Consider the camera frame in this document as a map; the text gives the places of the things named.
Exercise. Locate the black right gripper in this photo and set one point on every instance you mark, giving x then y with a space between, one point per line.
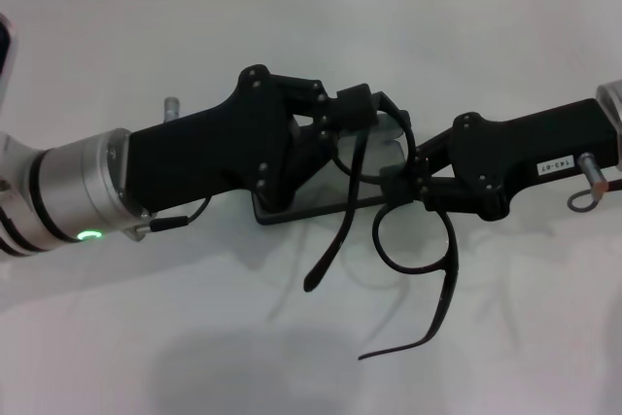
525 152

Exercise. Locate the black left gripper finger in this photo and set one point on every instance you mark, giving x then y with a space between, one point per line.
355 98

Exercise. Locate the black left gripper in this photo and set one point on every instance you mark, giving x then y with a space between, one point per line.
209 157

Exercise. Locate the black glasses case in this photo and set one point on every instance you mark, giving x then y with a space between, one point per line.
335 191

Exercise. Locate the black glasses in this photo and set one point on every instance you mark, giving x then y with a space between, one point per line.
442 298

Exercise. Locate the silver right gripper connector stud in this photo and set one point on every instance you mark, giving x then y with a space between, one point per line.
592 172

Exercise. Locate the silver gripper connector stud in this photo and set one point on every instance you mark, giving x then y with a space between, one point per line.
172 109
592 172

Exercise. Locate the silver left gripper connector stud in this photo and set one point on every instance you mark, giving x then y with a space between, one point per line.
172 109

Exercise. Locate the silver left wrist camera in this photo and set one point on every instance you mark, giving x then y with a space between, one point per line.
6 60

